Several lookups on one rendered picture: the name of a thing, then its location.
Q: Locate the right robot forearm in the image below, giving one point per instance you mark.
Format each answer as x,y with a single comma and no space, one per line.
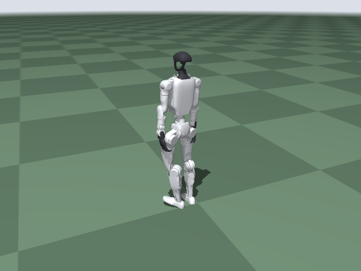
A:
193,115

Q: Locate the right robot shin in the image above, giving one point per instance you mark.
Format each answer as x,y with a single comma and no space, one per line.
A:
189,177

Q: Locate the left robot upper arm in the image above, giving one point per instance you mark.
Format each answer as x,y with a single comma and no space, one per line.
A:
165,87

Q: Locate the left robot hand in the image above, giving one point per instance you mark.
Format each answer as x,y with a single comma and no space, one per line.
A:
162,142

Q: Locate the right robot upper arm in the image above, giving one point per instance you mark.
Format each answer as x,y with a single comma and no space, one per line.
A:
197,92

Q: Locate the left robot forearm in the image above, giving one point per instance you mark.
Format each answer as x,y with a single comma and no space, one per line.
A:
160,121

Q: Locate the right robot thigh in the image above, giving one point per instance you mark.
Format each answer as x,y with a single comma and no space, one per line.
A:
186,148

